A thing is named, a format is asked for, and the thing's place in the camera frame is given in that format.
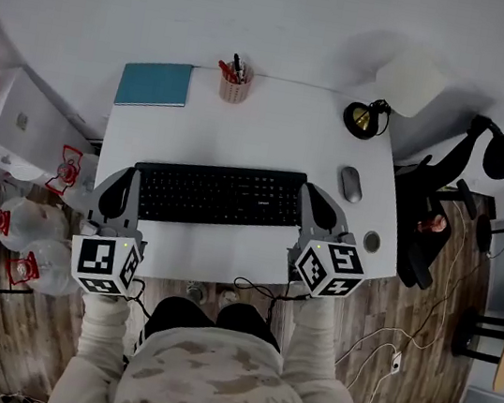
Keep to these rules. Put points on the red pen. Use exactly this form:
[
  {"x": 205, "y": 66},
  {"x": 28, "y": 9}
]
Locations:
[{"x": 226, "y": 70}]

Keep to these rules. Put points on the black pen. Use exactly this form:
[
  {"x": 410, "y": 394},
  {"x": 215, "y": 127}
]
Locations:
[{"x": 238, "y": 66}]

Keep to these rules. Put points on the person's left forearm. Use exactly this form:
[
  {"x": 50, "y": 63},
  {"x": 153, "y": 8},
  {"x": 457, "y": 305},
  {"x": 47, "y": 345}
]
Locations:
[{"x": 101, "y": 328}]

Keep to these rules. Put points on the person's beige sweatshirt torso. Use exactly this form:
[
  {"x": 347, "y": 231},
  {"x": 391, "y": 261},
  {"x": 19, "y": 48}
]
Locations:
[{"x": 219, "y": 380}]

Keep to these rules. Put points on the person's right forearm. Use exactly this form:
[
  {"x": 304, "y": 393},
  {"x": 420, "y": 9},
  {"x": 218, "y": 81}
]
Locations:
[{"x": 313, "y": 338}]

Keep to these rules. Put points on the person's left leg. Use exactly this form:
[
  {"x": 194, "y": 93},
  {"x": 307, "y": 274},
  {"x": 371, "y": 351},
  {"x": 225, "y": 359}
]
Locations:
[{"x": 181, "y": 317}]

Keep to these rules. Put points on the white cardboard box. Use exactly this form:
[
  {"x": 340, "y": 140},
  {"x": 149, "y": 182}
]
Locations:
[{"x": 41, "y": 124}]

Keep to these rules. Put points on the person's right leg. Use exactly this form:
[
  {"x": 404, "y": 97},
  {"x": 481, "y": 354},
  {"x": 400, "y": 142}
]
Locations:
[{"x": 247, "y": 321}]

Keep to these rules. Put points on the black gold white-shade desk lamp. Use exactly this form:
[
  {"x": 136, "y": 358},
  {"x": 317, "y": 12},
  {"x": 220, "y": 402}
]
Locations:
[{"x": 362, "y": 118}]

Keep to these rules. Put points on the person's leg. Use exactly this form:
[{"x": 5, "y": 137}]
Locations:
[
  {"x": 181, "y": 317},
  {"x": 247, "y": 321}
]

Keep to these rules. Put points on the pink perforated pen cup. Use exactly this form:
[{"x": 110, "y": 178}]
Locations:
[{"x": 234, "y": 91}]

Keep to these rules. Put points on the cluster of clear water jugs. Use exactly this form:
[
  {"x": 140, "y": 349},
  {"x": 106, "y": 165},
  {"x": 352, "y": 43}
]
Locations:
[{"x": 35, "y": 223}]

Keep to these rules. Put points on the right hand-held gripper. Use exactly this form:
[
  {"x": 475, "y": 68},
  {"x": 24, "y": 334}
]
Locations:
[{"x": 346, "y": 263}]

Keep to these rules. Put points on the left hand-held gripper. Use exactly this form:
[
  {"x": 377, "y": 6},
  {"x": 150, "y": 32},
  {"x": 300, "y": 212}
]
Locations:
[{"x": 95, "y": 261}]

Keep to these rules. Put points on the black keyboard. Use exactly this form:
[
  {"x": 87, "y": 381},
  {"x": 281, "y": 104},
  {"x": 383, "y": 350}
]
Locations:
[{"x": 219, "y": 195}]

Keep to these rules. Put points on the black office chair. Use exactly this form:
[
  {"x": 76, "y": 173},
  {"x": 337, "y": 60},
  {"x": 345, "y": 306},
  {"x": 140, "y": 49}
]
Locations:
[{"x": 414, "y": 207}]

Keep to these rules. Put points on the teal notebook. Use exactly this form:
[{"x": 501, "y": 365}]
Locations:
[{"x": 154, "y": 84}]

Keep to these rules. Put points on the white power strip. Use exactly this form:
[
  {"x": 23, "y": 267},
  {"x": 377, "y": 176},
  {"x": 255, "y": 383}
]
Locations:
[{"x": 395, "y": 363}]

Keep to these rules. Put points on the person's right shoe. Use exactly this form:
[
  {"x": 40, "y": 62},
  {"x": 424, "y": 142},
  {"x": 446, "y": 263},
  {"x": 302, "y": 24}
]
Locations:
[{"x": 228, "y": 298}]

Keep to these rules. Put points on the grey computer mouse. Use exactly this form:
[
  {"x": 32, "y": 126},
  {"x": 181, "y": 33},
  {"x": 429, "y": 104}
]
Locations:
[{"x": 351, "y": 184}]

